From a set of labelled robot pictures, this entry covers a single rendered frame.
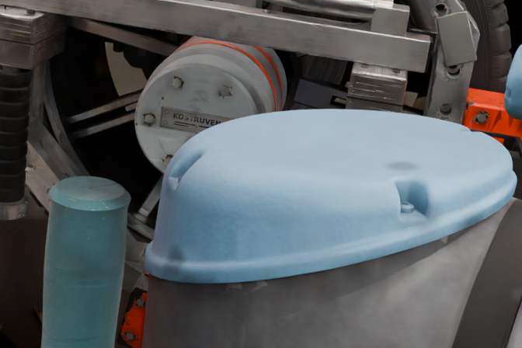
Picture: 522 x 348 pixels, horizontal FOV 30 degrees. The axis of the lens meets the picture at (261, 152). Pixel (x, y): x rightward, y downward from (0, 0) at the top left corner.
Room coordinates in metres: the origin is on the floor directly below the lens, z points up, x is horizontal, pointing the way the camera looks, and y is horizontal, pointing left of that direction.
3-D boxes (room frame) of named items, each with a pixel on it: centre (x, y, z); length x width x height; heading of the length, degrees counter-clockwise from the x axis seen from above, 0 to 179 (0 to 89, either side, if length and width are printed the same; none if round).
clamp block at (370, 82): (0.88, -0.10, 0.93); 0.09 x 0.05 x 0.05; 174
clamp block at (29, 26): (0.92, 0.24, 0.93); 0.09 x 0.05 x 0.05; 174
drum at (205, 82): (1.03, 0.06, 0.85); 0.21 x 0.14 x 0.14; 174
